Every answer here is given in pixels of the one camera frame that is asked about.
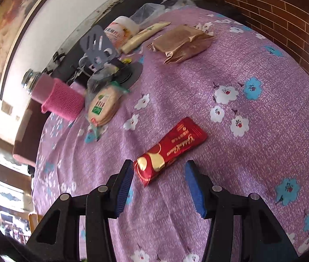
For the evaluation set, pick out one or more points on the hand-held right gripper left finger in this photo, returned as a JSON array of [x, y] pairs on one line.
[[124, 188]]

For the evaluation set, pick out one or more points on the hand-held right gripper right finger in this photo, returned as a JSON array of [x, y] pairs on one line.
[[195, 191]]

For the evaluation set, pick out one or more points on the red and gold snack packet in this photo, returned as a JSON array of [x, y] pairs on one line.
[[170, 150]]

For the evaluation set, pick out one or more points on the round cracker packet green label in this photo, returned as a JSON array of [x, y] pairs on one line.
[[103, 103]]

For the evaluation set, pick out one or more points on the purple floral tablecloth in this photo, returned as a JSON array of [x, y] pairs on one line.
[[184, 87]]

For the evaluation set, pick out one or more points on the pink bottle with knit sleeve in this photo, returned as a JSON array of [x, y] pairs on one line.
[[58, 98]]

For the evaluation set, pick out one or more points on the wooden framed glass door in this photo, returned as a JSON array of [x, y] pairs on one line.
[[4, 191]]

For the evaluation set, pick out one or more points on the brown snack packet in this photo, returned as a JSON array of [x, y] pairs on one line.
[[181, 42]]

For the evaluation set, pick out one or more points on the beige tube packet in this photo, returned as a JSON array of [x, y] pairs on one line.
[[143, 36]]

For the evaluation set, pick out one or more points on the white printed container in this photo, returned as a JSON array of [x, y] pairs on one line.
[[121, 31]]

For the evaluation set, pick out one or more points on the clear plastic bag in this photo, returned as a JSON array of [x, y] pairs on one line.
[[149, 9]]

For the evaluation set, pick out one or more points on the framed wall picture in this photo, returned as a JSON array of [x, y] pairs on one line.
[[4, 32]]

